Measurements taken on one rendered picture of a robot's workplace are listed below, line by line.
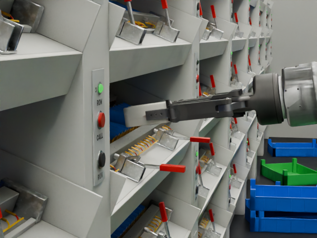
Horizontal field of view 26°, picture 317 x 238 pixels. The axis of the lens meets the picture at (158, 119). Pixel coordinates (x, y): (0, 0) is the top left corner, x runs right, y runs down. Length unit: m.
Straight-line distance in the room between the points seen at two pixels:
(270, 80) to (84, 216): 0.40
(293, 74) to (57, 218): 0.43
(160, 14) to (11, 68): 0.87
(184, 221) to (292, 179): 2.03
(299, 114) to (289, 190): 1.82
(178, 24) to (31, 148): 0.71
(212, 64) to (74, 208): 1.41
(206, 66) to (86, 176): 1.40
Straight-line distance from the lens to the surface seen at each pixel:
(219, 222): 2.14
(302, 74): 0.99
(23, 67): 0.55
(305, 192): 2.80
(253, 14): 3.46
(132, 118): 1.04
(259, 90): 0.99
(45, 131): 0.71
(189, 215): 1.42
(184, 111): 0.99
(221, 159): 2.10
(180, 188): 1.41
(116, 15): 0.77
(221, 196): 2.12
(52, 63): 0.61
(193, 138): 1.22
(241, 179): 2.82
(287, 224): 2.63
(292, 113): 0.98
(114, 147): 1.00
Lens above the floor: 0.73
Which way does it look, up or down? 7 degrees down
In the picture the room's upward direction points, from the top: straight up
